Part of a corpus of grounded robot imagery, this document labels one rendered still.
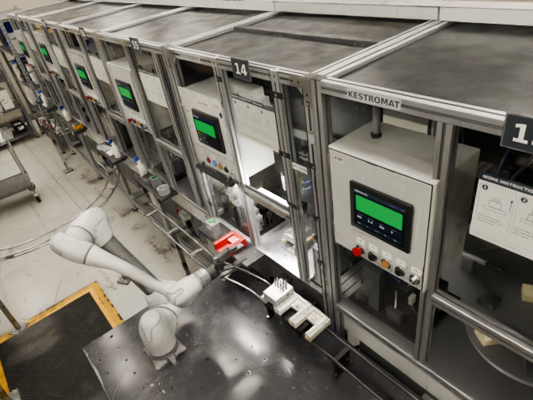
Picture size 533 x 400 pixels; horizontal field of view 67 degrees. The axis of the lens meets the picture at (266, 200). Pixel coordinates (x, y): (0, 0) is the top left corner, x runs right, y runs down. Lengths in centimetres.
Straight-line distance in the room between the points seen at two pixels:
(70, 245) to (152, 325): 56
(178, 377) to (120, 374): 33
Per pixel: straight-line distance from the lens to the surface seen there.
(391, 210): 138
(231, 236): 248
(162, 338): 221
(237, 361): 222
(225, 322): 238
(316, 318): 207
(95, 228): 209
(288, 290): 212
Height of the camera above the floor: 249
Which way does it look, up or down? 34 degrees down
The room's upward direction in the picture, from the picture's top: 10 degrees counter-clockwise
